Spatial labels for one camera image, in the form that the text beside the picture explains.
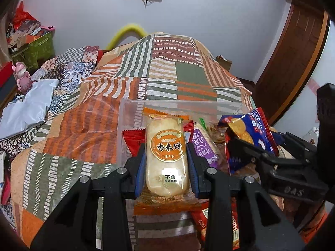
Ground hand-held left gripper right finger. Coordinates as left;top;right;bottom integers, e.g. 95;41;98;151
186;143;305;251

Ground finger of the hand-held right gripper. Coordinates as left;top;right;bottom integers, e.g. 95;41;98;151
272;132;319;163
227;135;290;174

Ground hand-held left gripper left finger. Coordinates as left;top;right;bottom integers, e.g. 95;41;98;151
30;144;147;251

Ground blue potato chip packet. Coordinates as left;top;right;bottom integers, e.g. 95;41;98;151
218;107;279;176

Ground orange rice cake packet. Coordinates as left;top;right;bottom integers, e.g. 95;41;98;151
133;107;202;216

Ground clear plastic container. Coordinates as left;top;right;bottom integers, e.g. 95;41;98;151
116;93;244;168

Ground purple rice cracker packet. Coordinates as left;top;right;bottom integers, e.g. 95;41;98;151
192;124;221;168

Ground red chip packet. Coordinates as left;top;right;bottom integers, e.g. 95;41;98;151
122;128;147;160

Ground clear cookie packet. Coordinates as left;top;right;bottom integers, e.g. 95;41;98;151
208;124;229;145

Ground large red snack packet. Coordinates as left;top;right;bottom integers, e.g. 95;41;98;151
191;201;240;251

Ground striped patchwork bedspread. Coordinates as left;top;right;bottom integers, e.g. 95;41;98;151
10;33;331;251

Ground white heart-decorated sliding door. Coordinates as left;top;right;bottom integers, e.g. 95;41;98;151
272;21;335;150

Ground brown wooden door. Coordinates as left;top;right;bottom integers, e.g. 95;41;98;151
253;3;328;122

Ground small brown cardboard box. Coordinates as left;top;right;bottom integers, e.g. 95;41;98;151
216;55;233;72

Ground checkered patterned quilt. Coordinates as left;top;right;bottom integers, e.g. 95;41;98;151
0;46;100;150

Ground light blue cloth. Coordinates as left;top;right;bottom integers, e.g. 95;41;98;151
0;78;59;141

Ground yellow foam tube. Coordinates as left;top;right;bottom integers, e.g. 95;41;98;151
106;24;147;51

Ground pink rabbit toy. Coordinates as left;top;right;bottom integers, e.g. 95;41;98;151
13;61;33;93

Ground grey box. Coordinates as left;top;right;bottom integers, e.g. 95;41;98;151
0;77;19;108

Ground green cardboard box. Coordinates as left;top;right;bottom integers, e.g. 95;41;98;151
12;30;55;72

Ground red box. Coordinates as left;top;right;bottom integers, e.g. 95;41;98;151
0;61;16;87

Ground pile of paper bags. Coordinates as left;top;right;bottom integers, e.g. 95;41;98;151
6;20;50;51

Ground red plastic bag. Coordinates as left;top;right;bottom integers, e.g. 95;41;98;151
13;1;36;30

